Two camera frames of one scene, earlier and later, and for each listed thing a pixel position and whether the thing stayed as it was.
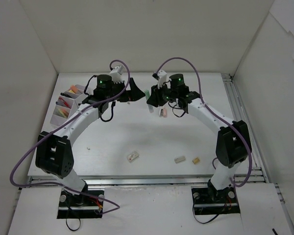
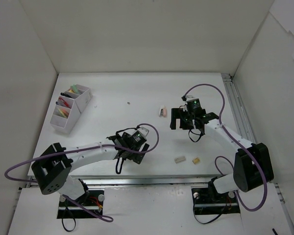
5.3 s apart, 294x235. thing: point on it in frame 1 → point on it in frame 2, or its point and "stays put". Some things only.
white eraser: (180, 159) stays put
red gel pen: (65, 103) stays put
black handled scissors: (64, 93) stays put
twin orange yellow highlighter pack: (64, 112) stays put
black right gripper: (157, 95) → (175, 117)
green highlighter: (147, 94) → (76, 89)
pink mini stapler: (163, 113) stays put
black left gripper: (127, 90) → (139, 155)
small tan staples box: (196, 160) stays put
